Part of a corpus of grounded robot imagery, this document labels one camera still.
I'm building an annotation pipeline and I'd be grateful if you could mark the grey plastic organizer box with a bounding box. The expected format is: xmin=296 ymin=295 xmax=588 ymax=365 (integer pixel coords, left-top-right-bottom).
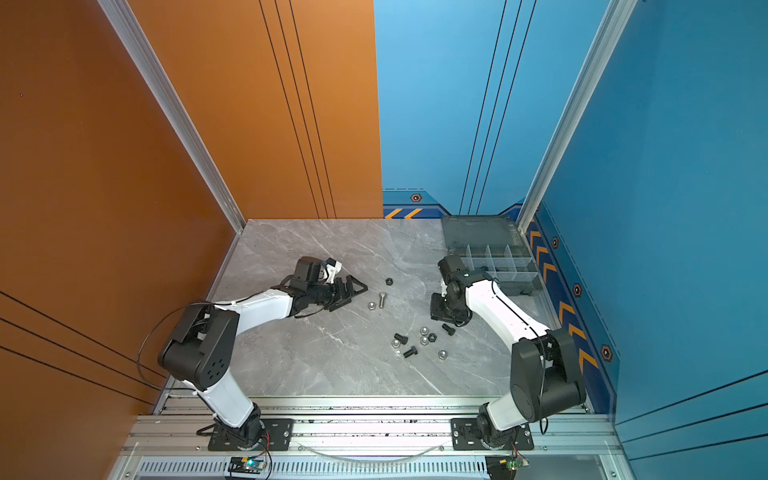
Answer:
xmin=441 ymin=216 xmax=542 ymax=296

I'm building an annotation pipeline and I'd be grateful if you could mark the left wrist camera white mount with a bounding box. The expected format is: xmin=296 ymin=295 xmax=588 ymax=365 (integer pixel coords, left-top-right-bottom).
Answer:
xmin=293 ymin=256 xmax=342 ymax=286

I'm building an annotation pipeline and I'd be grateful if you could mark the right aluminium frame post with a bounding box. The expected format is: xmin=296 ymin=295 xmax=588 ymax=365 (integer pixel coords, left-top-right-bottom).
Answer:
xmin=516 ymin=0 xmax=638 ymax=234

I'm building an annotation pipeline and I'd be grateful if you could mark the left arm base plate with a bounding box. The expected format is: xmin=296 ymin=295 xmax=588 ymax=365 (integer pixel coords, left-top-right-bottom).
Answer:
xmin=197 ymin=418 xmax=294 ymax=453

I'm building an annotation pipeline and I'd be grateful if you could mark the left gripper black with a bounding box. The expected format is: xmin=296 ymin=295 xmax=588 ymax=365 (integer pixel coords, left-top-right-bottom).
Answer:
xmin=308 ymin=275 xmax=369 ymax=311

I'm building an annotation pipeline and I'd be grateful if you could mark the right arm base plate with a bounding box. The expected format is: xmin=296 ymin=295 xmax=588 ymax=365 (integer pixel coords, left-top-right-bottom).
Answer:
xmin=450 ymin=417 xmax=535 ymax=451

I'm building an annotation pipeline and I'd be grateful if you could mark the right circuit board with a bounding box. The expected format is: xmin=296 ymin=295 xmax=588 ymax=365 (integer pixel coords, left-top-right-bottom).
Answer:
xmin=485 ymin=456 xmax=530 ymax=480

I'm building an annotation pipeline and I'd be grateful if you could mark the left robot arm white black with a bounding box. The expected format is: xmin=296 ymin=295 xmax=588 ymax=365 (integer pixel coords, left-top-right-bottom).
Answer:
xmin=158 ymin=275 xmax=368 ymax=450

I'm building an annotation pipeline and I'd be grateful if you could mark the aluminium front rail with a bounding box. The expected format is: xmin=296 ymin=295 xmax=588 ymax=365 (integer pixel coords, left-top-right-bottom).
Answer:
xmin=110 ymin=396 xmax=633 ymax=479

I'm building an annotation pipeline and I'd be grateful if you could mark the left aluminium frame post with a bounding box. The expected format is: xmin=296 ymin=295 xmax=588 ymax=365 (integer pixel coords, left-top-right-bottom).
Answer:
xmin=98 ymin=0 xmax=246 ymax=235

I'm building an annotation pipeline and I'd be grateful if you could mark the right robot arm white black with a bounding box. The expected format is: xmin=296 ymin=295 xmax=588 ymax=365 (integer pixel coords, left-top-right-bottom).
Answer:
xmin=430 ymin=255 xmax=587 ymax=449

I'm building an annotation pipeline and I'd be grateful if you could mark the green circuit board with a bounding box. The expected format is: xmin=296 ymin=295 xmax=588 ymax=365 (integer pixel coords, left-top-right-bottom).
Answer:
xmin=227 ymin=456 xmax=268 ymax=477

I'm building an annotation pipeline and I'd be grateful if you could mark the aluminium frame post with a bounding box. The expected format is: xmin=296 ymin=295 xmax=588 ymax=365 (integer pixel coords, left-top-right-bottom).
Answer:
xmin=516 ymin=0 xmax=638 ymax=234
xmin=98 ymin=0 xmax=246 ymax=235

